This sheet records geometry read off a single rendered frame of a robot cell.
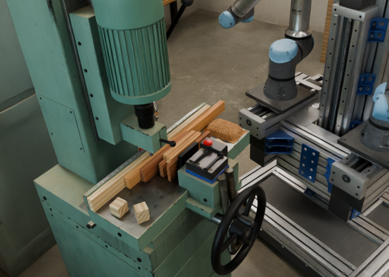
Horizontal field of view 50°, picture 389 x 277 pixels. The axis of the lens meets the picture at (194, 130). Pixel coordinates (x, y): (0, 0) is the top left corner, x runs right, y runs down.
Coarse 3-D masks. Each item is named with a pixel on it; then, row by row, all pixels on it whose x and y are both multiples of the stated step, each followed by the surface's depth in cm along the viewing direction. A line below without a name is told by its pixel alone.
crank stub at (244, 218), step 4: (236, 216) 115; (240, 216) 115; (244, 216) 114; (240, 220) 114; (244, 220) 114; (248, 220) 113; (252, 220) 113; (244, 224) 114; (248, 224) 113; (252, 224) 113
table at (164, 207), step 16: (240, 144) 148; (160, 176) 134; (128, 192) 129; (144, 192) 128; (160, 192) 128; (176, 192) 127; (160, 208) 123; (176, 208) 126; (192, 208) 128; (208, 208) 126; (96, 224) 127; (112, 224) 119; (128, 224) 118; (144, 224) 118; (160, 224) 121; (128, 240) 118; (144, 240) 117
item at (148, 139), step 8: (128, 120) 131; (136, 120) 131; (120, 128) 131; (128, 128) 129; (136, 128) 127; (152, 128) 127; (160, 128) 126; (128, 136) 131; (136, 136) 128; (144, 136) 126; (152, 136) 124; (160, 136) 127; (136, 144) 131; (144, 144) 128; (152, 144) 125; (160, 144) 128; (152, 152) 127
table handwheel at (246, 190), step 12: (240, 192) 119; (252, 192) 120; (264, 192) 128; (240, 204) 116; (264, 204) 132; (216, 216) 128; (228, 216) 114; (228, 228) 114; (240, 228) 123; (252, 228) 136; (216, 240) 113; (228, 240) 120; (240, 240) 123; (252, 240) 135; (216, 252) 114; (240, 252) 133; (216, 264) 116; (228, 264) 128
